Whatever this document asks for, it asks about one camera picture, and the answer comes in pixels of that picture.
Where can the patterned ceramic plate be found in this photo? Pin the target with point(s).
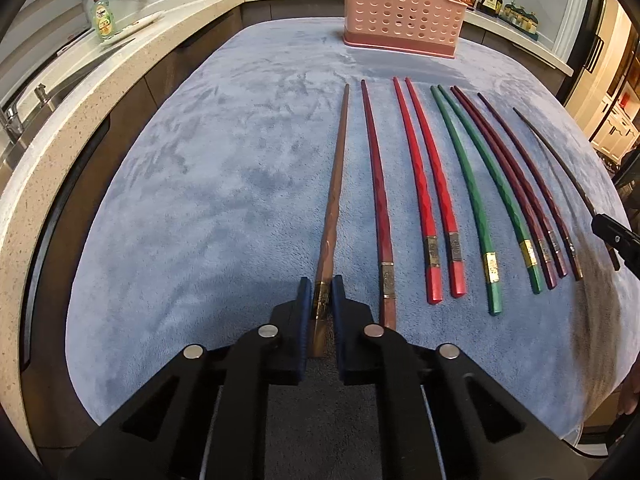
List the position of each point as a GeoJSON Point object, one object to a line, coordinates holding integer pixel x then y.
{"type": "Point", "coordinates": [132, 28]}

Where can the dark red chopstick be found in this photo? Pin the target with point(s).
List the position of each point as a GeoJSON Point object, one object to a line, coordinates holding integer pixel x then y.
{"type": "Point", "coordinates": [386, 270]}

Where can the pink perforated utensil holder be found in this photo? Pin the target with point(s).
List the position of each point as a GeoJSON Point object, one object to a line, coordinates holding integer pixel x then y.
{"type": "Point", "coordinates": [429, 27]}

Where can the brown wooden chopstick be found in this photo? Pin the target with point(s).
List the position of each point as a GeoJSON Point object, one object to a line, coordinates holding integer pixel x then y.
{"type": "Point", "coordinates": [578, 187]}
{"type": "Point", "coordinates": [325, 266]}

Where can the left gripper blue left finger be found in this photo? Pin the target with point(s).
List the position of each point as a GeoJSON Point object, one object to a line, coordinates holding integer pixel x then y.
{"type": "Point", "coordinates": [298, 328]}

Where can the green dish soap bottle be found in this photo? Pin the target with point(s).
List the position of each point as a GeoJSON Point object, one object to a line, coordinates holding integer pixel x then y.
{"type": "Point", "coordinates": [103, 19]}

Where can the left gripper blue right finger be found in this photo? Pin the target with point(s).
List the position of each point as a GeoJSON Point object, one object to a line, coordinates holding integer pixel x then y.
{"type": "Point", "coordinates": [345, 318]}

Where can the bright red chopstick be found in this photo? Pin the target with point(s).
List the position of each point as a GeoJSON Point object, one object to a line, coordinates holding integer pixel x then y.
{"type": "Point", "coordinates": [454, 253]}
{"type": "Point", "coordinates": [433, 274]}

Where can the green chopstick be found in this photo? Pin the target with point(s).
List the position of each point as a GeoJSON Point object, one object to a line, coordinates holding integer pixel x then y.
{"type": "Point", "coordinates": [489, 257]}
{"type": "Point", "coordinates": [509, 201]}

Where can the grey blue table cloth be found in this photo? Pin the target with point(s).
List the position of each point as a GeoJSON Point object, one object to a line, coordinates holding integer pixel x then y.
{"type": "Point", "coordinates": [217, 210]}

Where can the maroon chopstick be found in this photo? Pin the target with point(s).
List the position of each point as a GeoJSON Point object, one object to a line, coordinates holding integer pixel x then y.
{"type": "Point", "coordinates": [553, 249]}
{"type": "Point", "coordinates": [515, 194]}
{"type": "Point", "coordinates": [564, 234]}

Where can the stainless steel sink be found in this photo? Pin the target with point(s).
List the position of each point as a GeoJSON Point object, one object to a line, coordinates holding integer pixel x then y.
{"type": "Point", "coordinates": [48, 101]}

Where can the chrome sink faucet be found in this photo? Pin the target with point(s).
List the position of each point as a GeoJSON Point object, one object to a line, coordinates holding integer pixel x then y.
{"type": "Point", "coordinates": [12, 124]}

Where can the spice jar rack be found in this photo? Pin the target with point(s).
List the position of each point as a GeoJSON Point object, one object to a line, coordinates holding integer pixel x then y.
{"type": "Point", "coordinates": [518, 17]}

